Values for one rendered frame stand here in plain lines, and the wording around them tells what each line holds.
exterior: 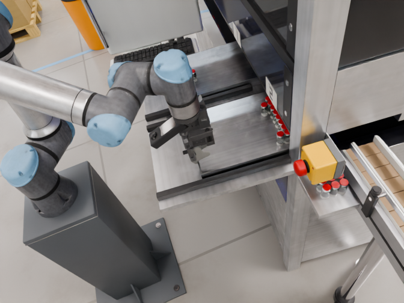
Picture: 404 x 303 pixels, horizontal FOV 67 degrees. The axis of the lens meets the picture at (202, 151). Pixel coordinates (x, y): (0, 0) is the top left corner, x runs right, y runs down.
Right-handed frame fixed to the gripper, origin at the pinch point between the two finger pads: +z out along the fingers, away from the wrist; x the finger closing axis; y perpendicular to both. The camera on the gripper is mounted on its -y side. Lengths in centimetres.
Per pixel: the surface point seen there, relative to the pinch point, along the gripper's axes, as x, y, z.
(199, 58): 54, 13, 3
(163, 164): 4.9, -9.7, 3.7
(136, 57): 78, -14, 9
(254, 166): -7.2, 16.5, 1.4
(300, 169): -19.2, 24.1, -9.5
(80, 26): 254, -77, 63
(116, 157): 96, -58, 92
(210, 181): -7.9, 3.0, 1.6
